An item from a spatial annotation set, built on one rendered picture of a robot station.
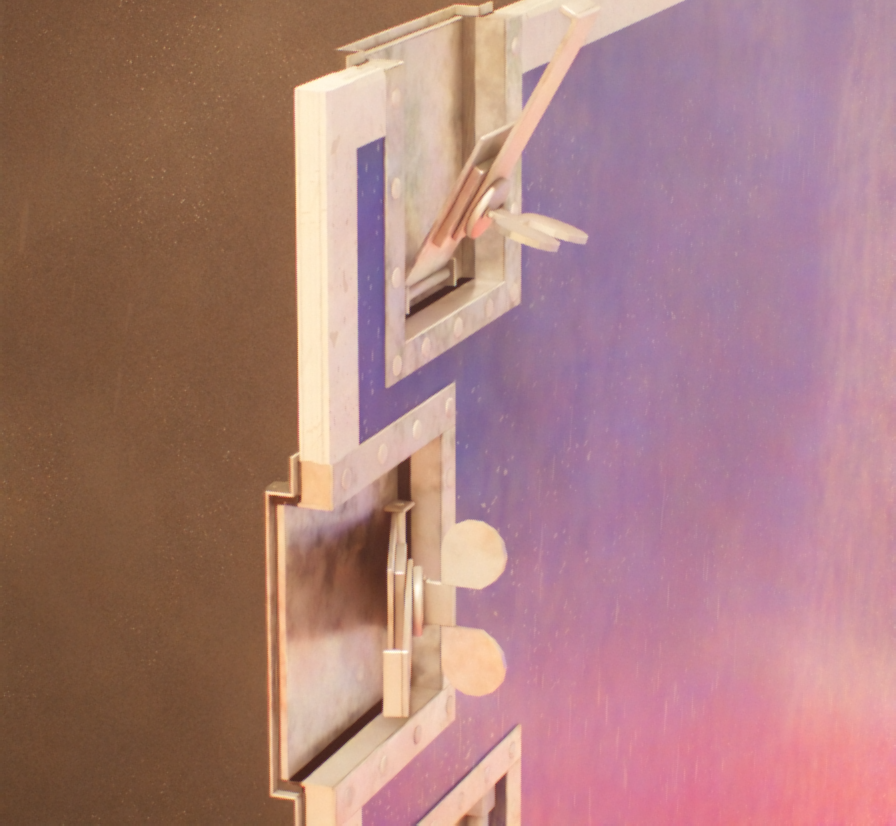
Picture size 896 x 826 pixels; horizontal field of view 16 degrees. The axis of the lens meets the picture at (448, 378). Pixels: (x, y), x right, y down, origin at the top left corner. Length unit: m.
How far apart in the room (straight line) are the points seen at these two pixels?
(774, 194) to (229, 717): 0.86
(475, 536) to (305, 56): 1.04
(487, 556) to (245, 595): 1.13
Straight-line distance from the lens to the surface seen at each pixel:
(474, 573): 1.05
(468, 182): 1.06
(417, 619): 1.05
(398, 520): 1.09
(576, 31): 1.05
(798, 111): 1.51
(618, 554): 1.30
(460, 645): 1.06
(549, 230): 1.08
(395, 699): 0.99
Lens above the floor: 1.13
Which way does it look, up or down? 15 degrees down
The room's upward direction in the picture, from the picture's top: straight up
